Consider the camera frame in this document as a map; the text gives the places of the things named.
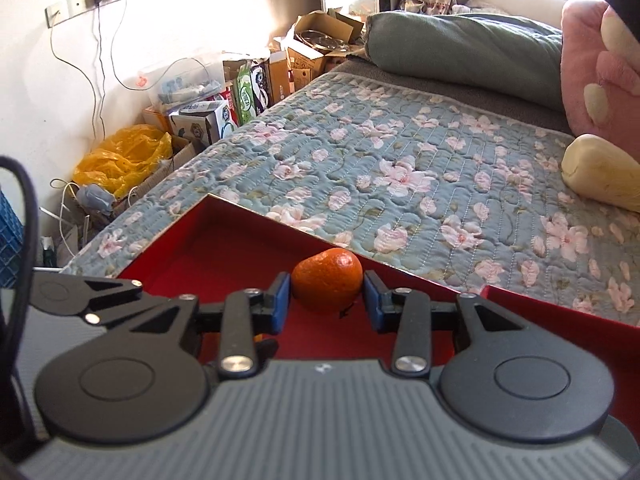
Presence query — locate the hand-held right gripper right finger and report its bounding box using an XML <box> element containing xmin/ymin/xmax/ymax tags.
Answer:
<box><xmin>362</xmin><ymin>270</ymin><xmax>531</xmax><ymax>377</ymax></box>

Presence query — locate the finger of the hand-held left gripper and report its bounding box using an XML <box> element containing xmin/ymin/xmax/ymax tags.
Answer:
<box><xmin>70</xmin><ymin>279</ymin><xmax>170</xmax><ymax>332</ymax></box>

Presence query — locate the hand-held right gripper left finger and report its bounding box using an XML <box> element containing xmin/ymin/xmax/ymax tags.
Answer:
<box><xmin>127</xmin><ymin>272</ymin><xmax>292</xmax><ymax>380</ymax></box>

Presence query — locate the red-orange tangerine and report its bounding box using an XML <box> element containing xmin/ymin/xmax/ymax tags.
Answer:
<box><xmin>291</xmin><ymin>248</ymin><xmax>364</xmax><ymax>314</ymax></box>

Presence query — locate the large red tray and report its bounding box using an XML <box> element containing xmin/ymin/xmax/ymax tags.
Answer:
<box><xmin>115</xmin><ymin>193</ymin><xmax>490</xmax><ymax>367</ymax></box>

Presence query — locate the blue crate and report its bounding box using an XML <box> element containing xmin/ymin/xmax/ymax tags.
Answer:
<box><xmin>0</xmin><ymin>187</ymin><xmax>25</xmax><ymax>277</ymax></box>

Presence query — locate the floral quilt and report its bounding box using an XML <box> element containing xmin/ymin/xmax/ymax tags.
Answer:
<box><xmin>60</xmin><ymin>70</ymin><xmax>640</xmax><ymax>329</ymax></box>

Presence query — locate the brown open carton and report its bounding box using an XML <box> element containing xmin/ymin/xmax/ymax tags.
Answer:
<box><xmin>111</xmin><ymin>135</ymin><xmax>197</xmax><ymax>212</ymax></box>

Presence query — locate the yellow plastic bag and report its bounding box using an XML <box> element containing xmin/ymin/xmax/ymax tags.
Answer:
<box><xmin>72</xmin><ymin>124</ymin><xmax>174</xmax><ymax>199</ymax></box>

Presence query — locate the white printed box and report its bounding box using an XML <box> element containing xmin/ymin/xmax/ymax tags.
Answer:
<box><xmin>169</xmin><ymin>100</ymin><xmax>237</xmax><ymax>147</ymax></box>

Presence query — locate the green and white carton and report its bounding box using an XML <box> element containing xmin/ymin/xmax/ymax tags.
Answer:
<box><xmin>231</xmin><ymin>62</ymin><xmax>274</xmax><ymax>127</ymax></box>

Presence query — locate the clear plastic storage box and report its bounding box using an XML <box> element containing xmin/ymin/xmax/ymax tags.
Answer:
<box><xmin>157</xmin><ymin>57</ymin><xmax>227</xmax><ymax>104</ymax></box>

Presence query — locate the grey-green duvet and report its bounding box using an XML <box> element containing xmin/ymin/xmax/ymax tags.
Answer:
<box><xmin>364</xmin><ymin>10</ymin><xmax>569</xmax><ymax>114</ymax></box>

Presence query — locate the napa cabbage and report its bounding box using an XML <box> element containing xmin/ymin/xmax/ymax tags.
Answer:
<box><xmin>561</xmin><ymin>133</ymin><xmax>640</xmax><ymax>212</ymax></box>

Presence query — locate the metal pot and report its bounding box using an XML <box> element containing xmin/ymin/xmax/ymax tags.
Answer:
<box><xmin>300</xmin><ymin>31</ymin><xmax>338</xmax><ymax>54</ymax></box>

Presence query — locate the open cardboard box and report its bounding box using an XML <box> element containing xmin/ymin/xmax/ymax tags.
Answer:
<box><xmin>292</xmin><ymin>9</ymin><xmax>365</xmax><ymax>57</ymax></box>

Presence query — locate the blue-grey plate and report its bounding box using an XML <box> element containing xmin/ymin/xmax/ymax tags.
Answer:
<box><xmin>602</xmin><ymin>412</ymin><xmax>632</xmax><ymax>464</ymax></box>

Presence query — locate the pink plush toy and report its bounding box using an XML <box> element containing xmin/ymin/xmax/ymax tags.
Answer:
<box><xmin>560</xmin><ymin>0</ymin><xmax>640</xmax><ymax>162</ymax></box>

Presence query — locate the thick black cable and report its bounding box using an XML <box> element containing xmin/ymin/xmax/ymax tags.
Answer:
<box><xmin>0</xmin><ymin>155</ymin><xmax>43</xmax><ymax>462</ymax></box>

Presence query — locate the white cable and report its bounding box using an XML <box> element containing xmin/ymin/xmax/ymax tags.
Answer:
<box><xmin>49</xmin><ymin>177</ymin><xmax>94</xmax><ymax>257</ymax></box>

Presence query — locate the thin black cable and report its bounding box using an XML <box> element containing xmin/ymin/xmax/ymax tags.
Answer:
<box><xmin>107</xmin><ymin>0</ymin><xmax>217</xmax><ymax>94</ymax></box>
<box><xmin>50</xmin><ymin>4</ymin><xmax>109</xmax><ymax>142</ymax></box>

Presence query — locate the wall power strip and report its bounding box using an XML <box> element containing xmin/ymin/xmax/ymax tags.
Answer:
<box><xmin>46</xmin><ymin>0</ymin><xmax>125</xmax><ymax>29</ymax></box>

